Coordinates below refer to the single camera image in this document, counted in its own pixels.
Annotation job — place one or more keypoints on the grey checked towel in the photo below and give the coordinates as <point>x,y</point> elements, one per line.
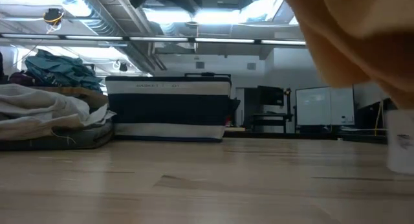
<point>81,140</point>

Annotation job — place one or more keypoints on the orange towel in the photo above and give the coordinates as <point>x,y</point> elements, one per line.
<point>355,39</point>

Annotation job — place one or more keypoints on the white waffle towel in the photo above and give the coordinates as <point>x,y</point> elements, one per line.
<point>39,114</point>

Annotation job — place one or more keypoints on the black tube stand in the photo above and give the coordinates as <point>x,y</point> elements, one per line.
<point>207,74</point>

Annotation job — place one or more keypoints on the navy blue fabric basket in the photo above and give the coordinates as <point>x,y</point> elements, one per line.
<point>168,110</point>

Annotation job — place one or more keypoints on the black monitor desk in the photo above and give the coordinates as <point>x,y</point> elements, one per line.
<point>271,118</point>

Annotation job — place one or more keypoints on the black monitor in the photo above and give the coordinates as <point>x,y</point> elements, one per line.
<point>271,96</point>

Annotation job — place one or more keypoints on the white board panel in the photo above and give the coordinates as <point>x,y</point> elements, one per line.
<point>313,105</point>

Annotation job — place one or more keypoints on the ceiling light strip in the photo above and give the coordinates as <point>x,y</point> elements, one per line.
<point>93,37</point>

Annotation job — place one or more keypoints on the teal clothing pile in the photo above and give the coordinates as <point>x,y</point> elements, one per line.
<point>58,72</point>

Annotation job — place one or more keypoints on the dark grey side table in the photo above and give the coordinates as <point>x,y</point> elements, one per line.
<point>368,115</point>

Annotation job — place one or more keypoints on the black ceiling device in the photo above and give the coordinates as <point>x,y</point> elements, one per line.
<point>53,15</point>

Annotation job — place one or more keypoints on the dark maroon bag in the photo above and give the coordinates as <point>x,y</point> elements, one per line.
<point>21,79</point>

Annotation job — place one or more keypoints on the black aluminium table frame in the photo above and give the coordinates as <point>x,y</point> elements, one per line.
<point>291,135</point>

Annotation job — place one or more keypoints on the small black ceiling camera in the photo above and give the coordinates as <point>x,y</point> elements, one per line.
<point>123,67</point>

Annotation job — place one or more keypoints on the silver ceiling duct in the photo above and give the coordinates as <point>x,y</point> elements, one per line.
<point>97,23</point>

